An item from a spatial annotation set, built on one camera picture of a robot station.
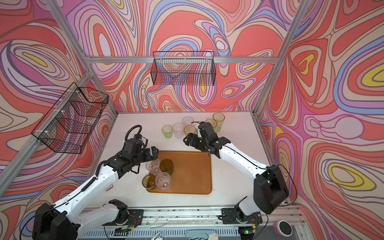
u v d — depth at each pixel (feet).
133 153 2.03
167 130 3.43
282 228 2.18
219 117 3.25
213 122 3.22
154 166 2.93
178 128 3.46
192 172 2.85
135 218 2.37
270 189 1.38
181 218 2.45
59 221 1.23
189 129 3.31
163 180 2.76
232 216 2.41
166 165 2.84
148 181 2.75
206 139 2.05
